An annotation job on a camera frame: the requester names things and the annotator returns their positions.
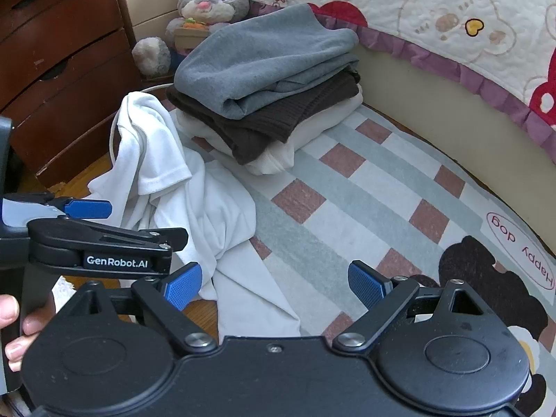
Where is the cream folded garment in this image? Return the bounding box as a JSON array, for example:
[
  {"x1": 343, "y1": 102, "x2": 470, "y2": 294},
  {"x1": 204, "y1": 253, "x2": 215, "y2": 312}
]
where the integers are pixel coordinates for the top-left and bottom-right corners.
[{"x1": 176, "y1": 84, "x2": 363, "y2": 177}]

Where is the printed white quilt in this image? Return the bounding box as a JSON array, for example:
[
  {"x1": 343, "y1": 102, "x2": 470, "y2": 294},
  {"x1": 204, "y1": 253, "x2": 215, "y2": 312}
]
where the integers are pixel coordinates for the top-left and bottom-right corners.
[{"x1": 243, "y1": 0, "x2": 556, "y2": 161}]

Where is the beige mattress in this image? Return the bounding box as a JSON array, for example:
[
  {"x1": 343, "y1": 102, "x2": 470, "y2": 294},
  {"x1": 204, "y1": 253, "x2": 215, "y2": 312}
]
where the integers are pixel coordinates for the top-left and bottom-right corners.
[{"x1": 356, "y1": 43, "x2": 556, "y2": 244}]

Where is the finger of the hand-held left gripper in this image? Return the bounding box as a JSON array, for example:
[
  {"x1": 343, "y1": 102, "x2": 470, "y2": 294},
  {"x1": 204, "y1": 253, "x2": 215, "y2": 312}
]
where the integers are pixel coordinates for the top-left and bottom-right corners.
[
  {"x1": 5, "y1": 192, "x2": 113, "y2": 220},
  {"x1": 27, "y1": 216, "x2": 189, "y2": 279}
]

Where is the white cable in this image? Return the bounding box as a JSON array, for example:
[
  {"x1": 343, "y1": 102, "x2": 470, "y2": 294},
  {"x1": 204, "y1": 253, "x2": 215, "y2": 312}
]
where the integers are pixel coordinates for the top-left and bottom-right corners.
[{"x1": 108, "y1": 82, "x2": 174, "y2": 166}]

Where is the brown wooden dresser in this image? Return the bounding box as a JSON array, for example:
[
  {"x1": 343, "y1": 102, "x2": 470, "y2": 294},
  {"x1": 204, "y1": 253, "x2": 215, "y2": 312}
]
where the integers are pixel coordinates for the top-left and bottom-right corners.
[{"x1": 0, "y1": 0, "x2": 144, "y2": 189}]

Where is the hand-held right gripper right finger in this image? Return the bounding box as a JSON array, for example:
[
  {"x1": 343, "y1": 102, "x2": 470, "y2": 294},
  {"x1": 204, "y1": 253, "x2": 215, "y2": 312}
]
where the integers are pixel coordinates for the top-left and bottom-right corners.
[{"x1": 332, "y1": 260, "x2": 487, "y2": 352}]

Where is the beige nightstand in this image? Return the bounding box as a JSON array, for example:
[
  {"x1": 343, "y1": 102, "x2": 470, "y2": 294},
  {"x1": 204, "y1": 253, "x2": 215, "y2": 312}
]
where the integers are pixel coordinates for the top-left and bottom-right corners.
[{"x1": 117, "y1": 0, "x2": 196, "y2": 44}]

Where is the person's left hand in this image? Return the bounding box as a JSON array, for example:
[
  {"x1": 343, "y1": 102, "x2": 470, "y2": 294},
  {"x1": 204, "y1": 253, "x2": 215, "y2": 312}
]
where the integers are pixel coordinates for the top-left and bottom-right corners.
[{"x1": 0, "y1": 294, "x2": 56, "y2": 372}]

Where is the grey folded garment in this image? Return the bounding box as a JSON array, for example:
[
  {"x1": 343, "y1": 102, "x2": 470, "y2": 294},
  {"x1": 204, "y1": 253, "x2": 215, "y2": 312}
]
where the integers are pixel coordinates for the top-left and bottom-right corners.
[{"x1": 174, "y1": 3, "x2": 360, "y2": 120}]

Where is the white shirt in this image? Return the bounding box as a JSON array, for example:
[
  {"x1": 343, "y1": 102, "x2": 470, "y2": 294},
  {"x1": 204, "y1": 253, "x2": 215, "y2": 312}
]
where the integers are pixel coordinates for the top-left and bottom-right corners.
[{"x1": 89, "y1": 92, "x2": 302, "y2": 338}]

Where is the dark brown folded sweater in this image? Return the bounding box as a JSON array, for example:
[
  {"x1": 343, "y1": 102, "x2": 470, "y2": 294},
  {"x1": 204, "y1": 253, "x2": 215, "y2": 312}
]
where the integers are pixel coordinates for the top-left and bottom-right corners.
[{"x1": 166, "y1": 72, "x2": 362, "y2": 166}]

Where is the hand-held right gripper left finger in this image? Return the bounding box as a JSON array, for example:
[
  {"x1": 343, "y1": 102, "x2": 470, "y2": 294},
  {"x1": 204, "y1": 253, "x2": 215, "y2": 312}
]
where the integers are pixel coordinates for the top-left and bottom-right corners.
[{"x1": 78, "y1": 262, "x2": 218, "y2": 354}]

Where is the checkered cartoon mat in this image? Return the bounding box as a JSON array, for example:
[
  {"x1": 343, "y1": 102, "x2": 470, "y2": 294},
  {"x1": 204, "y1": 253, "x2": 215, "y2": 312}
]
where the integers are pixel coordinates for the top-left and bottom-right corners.
[{"x1": 167, "y1": 104, "x2": 556, "y2": 417}]

